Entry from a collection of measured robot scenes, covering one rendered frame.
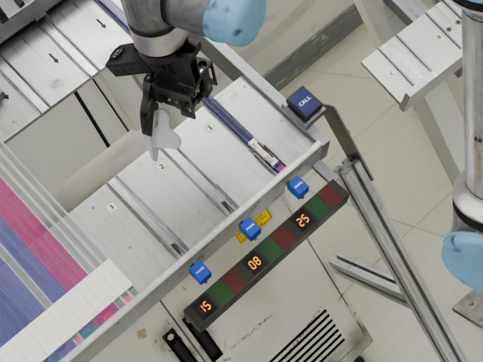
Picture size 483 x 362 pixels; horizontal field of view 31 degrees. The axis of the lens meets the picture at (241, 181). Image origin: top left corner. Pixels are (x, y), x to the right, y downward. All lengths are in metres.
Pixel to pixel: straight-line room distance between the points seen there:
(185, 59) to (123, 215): 0.37
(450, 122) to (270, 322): 0.57
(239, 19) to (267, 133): 0.49
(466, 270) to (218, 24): 0.42
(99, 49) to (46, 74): 0.11
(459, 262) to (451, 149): 0.76
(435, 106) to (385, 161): 1.08
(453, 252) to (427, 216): 1.44
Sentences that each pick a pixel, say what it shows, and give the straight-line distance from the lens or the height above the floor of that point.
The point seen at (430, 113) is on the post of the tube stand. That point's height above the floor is 0.55.
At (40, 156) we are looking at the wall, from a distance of 3.34.
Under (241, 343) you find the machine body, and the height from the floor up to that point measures 0.31.
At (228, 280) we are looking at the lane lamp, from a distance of 1.40.
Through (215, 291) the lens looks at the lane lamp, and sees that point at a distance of 1.39.
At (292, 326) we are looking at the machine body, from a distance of 1.93.
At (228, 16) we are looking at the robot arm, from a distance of 1.03.
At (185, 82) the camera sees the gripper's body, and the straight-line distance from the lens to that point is 1.21.
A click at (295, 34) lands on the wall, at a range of 3.76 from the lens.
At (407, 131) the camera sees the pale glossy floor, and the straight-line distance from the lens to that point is 2.93.
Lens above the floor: 1.37
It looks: 25 degrees down
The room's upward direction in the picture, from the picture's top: 32 degrees counter-clockwise
